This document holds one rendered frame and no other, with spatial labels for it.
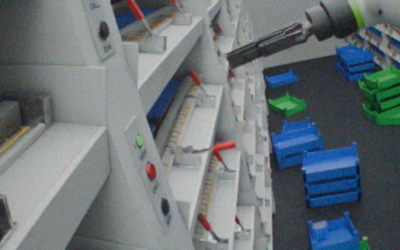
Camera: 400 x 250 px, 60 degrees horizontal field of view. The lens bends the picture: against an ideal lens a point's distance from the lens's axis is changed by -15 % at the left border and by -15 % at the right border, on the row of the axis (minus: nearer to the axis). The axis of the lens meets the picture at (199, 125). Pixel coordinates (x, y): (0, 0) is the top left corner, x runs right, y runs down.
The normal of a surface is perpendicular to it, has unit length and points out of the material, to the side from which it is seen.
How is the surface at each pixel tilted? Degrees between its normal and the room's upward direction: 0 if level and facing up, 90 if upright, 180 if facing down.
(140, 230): 90
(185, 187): 19
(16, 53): 90
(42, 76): 90
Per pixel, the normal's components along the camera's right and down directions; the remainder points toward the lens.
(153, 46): -0.12, 0.39
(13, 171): 0.05, -0.92
